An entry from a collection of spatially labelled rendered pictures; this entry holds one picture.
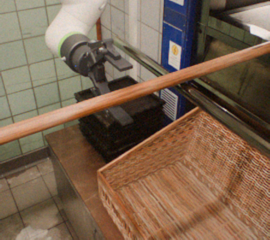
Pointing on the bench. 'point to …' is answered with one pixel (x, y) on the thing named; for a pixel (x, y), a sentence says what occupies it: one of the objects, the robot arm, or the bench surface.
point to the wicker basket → (129, 217)
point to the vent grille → (170, 98)
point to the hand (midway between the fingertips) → (124, 94)
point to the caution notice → (175, 55)
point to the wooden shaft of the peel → (125, 94)
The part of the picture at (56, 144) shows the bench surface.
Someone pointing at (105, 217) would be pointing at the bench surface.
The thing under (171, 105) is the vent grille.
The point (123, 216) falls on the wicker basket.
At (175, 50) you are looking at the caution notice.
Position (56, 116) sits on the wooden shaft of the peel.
